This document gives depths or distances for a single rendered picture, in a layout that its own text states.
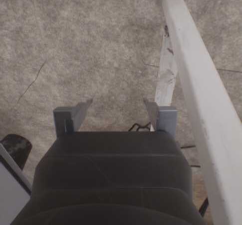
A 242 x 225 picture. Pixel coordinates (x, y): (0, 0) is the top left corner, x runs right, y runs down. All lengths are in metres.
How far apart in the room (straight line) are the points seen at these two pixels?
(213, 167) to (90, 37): 0.81
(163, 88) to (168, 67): 0.10
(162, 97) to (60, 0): 0.64
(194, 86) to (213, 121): 0.08
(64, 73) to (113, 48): 0.35
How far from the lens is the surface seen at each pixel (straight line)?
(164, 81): 0.73
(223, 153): 0.30
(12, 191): 0.61
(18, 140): 1.75
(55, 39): 1.02
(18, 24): 1.09
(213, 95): 0.37
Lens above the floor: 0.85
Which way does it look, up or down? 49 degrees down
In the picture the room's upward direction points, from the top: 169 degrees counter-clockwise
